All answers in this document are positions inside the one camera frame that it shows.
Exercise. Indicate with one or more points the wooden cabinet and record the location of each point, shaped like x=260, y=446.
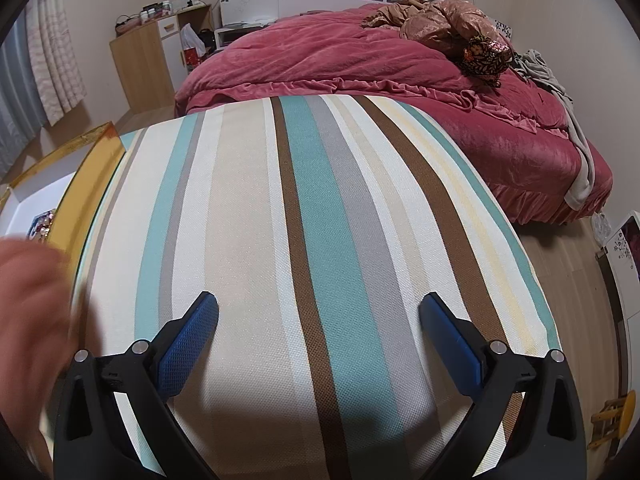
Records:
x=155, y=55

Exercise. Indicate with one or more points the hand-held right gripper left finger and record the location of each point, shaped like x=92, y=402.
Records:
x=187, y=330

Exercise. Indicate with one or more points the white floral cabinet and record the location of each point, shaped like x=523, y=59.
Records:
x=622, y=280

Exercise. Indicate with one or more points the floral dark cloth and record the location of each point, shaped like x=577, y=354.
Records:
x=485, y=60

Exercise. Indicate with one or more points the window curtain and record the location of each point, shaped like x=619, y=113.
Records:
x=40, y=55

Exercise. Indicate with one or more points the yellow wooden stool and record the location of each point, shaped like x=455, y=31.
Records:
x=612, y=417

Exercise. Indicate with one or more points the yellow-rimmed white box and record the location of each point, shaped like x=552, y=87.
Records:
x=65, y=180

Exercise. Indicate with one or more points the grey garment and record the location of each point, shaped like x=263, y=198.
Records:
x=560, y=110

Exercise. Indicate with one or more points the white nightstand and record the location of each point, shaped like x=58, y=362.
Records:
x=235, y=35

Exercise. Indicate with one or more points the white plastic bag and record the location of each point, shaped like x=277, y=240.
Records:
x=192, y=40

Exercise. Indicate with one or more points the striped tablecloth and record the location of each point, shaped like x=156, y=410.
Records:
x=310, y=280

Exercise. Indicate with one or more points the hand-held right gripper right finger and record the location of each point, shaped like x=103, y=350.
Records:
x=452, y=332

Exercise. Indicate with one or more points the copper satin quilt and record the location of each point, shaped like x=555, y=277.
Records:
x=435, y=22

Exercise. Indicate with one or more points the bed with red cover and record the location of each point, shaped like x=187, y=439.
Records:
x=380, y=95

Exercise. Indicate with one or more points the colourful jewelry pile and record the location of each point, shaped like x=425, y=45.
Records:
x=42, y=225

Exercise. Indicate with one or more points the person's left hand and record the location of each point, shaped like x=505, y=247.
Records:
x=30, y=310

